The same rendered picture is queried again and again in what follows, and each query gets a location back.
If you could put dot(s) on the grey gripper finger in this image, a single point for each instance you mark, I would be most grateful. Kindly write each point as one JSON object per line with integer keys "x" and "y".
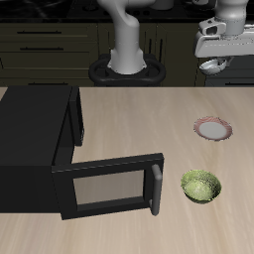
{"x": 207, "y": 68}
{"x": 225, "y": 62}

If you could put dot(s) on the pale green bowl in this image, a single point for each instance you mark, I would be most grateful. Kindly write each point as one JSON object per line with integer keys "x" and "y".
{"x": 200, "y": 187}

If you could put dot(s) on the dark kitchen cupboards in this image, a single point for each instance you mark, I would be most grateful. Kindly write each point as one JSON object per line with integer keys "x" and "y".
{"x": 49, "y": 53}

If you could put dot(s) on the white plate with red rim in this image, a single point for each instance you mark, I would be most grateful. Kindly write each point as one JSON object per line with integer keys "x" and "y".
{"x": 213, "y": 129}

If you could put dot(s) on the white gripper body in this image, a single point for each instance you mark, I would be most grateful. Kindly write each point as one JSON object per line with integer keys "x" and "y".
{"x": 225, "y": 45}

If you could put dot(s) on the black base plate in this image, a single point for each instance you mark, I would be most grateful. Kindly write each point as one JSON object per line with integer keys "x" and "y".
{"x": 99, "y": 73}

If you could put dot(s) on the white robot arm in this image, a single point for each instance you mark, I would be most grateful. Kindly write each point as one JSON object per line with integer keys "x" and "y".
{"x": 126, "y": 49}

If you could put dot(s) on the black microwave oven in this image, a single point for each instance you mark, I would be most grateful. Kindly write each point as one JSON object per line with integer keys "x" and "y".
{"x": 29, "y": 149}

